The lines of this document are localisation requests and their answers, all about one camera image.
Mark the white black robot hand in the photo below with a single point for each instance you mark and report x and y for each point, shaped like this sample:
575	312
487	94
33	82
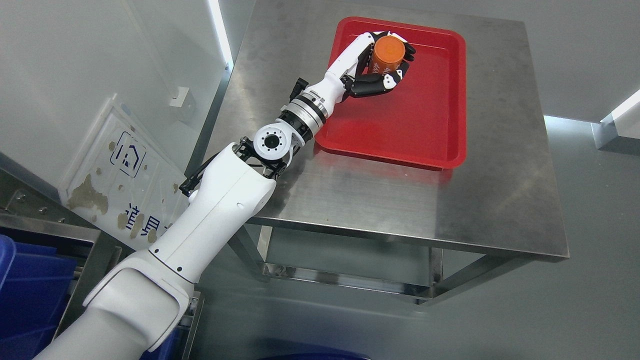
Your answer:
346	76

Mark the blue bin upper left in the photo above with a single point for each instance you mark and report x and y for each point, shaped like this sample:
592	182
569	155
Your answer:
34	287

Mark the red plastic tray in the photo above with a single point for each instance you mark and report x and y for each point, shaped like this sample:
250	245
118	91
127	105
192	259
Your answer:
423	121

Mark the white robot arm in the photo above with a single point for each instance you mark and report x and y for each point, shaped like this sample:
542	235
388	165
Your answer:
134	309

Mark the orange cylindrical capacitor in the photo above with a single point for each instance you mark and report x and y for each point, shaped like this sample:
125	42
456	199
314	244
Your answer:
387	55

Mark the stainless steel table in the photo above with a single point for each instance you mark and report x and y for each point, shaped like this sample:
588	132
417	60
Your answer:
502	203

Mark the white sign board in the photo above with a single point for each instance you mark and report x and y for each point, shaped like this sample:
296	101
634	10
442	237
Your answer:
121	182

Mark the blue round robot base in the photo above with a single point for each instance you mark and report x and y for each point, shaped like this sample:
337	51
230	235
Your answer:
316	356

